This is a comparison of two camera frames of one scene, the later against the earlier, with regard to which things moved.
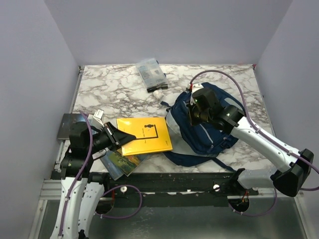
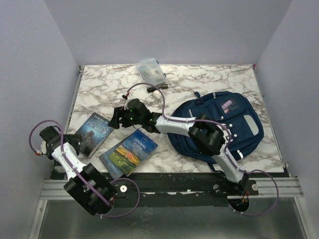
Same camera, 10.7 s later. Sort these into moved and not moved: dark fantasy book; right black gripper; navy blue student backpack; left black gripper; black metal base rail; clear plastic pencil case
Moved: navy blue student backpack; right black gripper; dark fantasy book; left black gripper
Not moved: black metal base rail; clear plastic pencil case
